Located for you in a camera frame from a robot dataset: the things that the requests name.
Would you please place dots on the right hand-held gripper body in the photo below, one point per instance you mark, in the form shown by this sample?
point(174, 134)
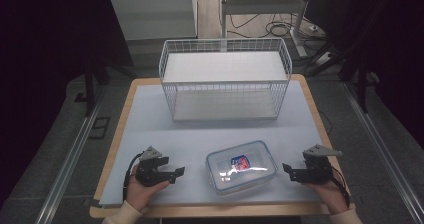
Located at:
point(318, 165)

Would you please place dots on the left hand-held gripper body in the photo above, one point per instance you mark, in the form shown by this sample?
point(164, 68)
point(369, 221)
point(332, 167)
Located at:
point(148, 170)

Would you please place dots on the clear plastic box blue-rimmed lid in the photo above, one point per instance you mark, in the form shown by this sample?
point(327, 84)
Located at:
point(263, 170)

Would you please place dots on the person's left hand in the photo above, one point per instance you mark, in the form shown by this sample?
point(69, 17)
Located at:
point(141, 192)

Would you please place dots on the person's right hand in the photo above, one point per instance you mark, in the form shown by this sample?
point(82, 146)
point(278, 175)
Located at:
point(328, 195)

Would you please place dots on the pale blue table mat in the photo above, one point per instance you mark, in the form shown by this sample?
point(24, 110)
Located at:
point(186, 134)

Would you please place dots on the blue and red snack packet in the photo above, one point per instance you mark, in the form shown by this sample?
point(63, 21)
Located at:
point(240, 162)

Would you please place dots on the black floor plate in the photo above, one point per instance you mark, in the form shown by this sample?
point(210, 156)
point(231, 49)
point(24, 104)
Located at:
point(99, 127)

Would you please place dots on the black stand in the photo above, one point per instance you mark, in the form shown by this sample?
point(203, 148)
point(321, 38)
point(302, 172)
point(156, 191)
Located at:
point(361, 77)
point(90, 84)

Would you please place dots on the white power strip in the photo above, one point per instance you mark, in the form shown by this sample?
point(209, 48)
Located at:
point(324, 58)

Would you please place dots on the white metal stand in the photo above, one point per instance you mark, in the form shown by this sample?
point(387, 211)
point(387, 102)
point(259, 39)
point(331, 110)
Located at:
point(260, 5)

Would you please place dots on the aluminium floor rail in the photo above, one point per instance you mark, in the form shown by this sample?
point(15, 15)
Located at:
point(383, 147)
point(71, 164)

